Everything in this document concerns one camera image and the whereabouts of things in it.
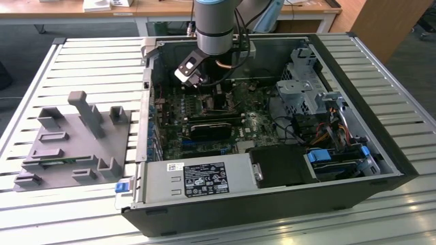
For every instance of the silver CPU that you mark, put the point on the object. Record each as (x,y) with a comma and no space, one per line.
(208,103)

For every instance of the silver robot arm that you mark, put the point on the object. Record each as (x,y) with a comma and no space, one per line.
(215,25)

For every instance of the round coin battery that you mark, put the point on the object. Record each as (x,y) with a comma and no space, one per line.
(252,87)

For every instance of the green motherboard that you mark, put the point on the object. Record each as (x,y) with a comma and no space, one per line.
(261,120)

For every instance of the silver metal drive cage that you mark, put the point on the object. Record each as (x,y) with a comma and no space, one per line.
(292,86)

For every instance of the black graphics card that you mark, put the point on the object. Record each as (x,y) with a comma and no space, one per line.
(209,132)

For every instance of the silver chipset heatsink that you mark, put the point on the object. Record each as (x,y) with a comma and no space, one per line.
(245,145)

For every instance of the wooden desk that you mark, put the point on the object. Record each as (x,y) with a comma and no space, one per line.
(169,12)

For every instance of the black plastic shroud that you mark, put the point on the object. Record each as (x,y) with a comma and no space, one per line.
(279,166)

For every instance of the white box with black print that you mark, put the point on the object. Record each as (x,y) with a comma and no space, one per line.
(124,3)

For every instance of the hard disk in blue carrier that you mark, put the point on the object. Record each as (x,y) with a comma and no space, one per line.
(317,155)

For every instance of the silver power supply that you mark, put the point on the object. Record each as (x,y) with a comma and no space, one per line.
(156,178)

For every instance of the plain white box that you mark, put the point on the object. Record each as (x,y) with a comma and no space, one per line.
(96,6)

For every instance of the grey parts rack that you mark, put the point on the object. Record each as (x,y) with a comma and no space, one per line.
(77,148)

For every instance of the blue case latch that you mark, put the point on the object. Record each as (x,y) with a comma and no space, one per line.
(364,150)
(123,187)

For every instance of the wooden cabinet panel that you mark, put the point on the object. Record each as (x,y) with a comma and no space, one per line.
(384,25)

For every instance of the green RAM stick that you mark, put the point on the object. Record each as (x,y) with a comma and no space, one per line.
(68,161)

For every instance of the black PC case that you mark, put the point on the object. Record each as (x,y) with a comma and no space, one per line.
(237,219)

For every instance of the black chair base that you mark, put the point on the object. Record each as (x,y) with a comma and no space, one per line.
(428,24)

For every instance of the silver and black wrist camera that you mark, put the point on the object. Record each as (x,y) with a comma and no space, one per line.
(188,65)

